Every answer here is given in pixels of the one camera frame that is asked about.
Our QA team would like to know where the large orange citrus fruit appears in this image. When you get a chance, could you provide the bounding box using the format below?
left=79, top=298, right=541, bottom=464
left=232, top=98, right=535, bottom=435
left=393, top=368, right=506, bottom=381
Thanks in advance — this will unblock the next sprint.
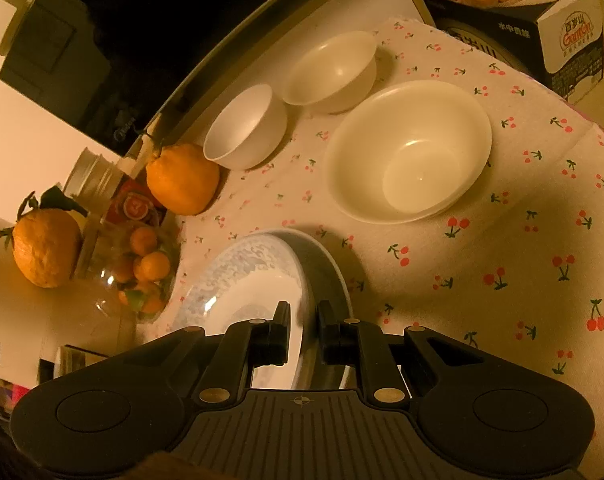
left=146, top=142, right=221, bottom=217

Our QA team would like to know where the large white bowl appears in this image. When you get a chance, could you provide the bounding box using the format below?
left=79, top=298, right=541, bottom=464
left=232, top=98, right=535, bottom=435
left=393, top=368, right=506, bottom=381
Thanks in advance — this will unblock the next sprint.
left=324, top=80, right=493, bottom=224
left=412, top=195, right=470, bottom=225

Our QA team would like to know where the black microwave oven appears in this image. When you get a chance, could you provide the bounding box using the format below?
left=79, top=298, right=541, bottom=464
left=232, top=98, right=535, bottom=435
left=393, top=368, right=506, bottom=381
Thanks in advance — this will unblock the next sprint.
left=0, top=0, right=435, bottom=161

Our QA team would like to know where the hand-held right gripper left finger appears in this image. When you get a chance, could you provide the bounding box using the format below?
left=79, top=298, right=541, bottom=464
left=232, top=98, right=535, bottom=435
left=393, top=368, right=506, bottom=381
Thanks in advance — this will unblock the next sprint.
left=116, top=301, right=291, bottom=407

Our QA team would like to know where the small flared white bowl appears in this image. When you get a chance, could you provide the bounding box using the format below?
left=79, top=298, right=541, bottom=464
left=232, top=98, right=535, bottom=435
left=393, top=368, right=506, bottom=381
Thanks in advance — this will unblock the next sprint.
left=282, top=30, right=379, bottom=114

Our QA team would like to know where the white box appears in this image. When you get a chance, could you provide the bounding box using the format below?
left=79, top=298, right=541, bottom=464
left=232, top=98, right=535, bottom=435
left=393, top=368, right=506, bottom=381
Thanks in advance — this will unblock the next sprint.
left=0, top=310, right=53, bottom=388

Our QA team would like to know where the black and white carton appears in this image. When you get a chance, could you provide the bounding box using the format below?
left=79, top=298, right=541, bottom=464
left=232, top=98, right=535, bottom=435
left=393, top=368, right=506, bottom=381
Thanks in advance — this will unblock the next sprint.
left=427, top=0, right=604, bottom=106

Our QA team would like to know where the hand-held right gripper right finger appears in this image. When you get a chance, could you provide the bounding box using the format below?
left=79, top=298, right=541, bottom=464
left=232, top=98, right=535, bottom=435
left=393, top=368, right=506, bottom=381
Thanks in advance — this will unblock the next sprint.
left=316, top=300, right=487, bottom=406

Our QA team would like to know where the glass jar of kumquats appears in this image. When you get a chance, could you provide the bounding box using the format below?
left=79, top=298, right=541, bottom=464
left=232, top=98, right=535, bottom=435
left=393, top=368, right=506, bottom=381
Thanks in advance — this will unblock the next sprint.
left=62, top=147, right=183, bottom=323

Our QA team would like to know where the white embossed plate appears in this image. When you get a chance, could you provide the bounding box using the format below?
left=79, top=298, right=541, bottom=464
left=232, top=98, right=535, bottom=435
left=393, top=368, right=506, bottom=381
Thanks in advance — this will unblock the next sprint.
left=178, top=229, right=355, bottom=392

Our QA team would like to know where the small deep white bowl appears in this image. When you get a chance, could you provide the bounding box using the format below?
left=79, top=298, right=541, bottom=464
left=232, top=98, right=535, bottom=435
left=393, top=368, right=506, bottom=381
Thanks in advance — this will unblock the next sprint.
left=203, top=83, right=289, bottom=171

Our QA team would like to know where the leafy orange citrus fruit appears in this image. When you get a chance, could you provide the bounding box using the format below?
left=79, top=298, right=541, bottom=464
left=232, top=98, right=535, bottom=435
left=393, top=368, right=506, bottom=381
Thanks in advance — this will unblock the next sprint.
left=0, top=191, right=83, bottom=289

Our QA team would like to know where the cherry print tablecloth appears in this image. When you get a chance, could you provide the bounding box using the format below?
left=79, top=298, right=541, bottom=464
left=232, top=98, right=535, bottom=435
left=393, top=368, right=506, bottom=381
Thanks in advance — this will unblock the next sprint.
left=137, top=17, right=604, bottom=396

